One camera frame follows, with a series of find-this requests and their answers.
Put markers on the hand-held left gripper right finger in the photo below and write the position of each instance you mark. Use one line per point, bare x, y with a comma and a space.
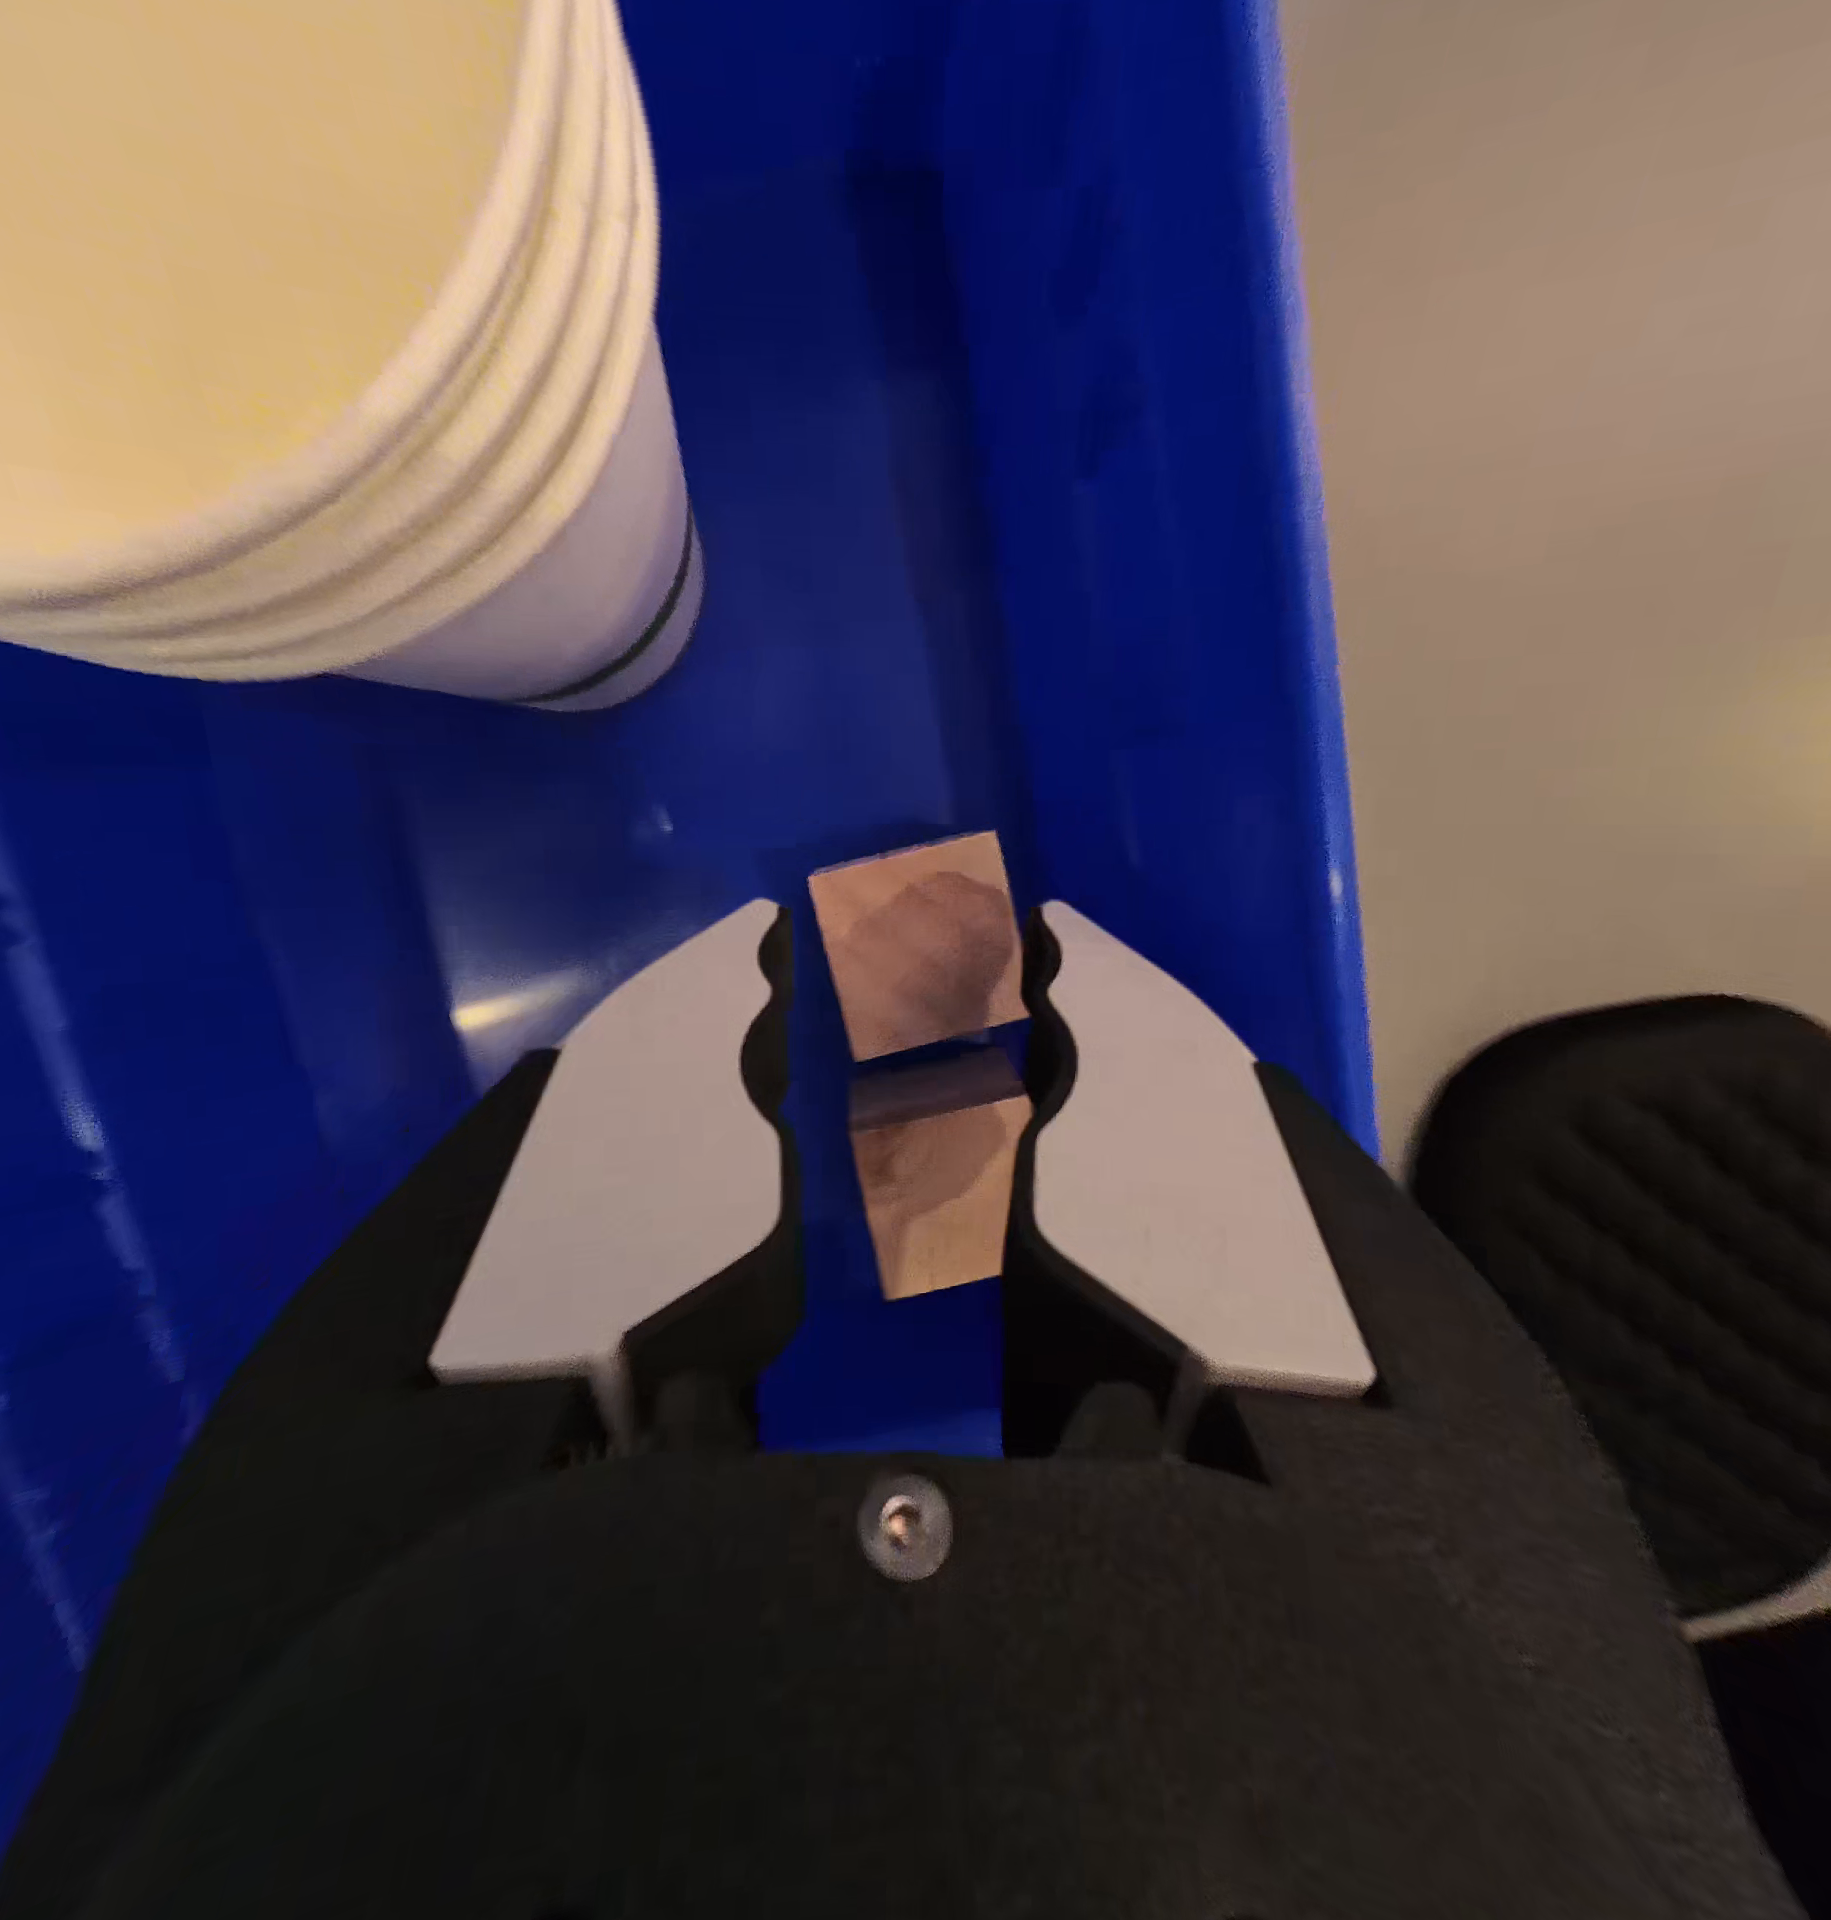
1199, 1214

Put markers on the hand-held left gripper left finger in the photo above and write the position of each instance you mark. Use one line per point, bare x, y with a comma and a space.
613, 1203

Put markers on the stack of white cups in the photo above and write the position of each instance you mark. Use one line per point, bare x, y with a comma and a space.
613, 616

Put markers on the blue plastic bin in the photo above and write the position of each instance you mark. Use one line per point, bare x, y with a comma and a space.
931, 450

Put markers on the black padded wrist rest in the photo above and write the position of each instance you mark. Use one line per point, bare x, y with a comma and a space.
1679, 1274

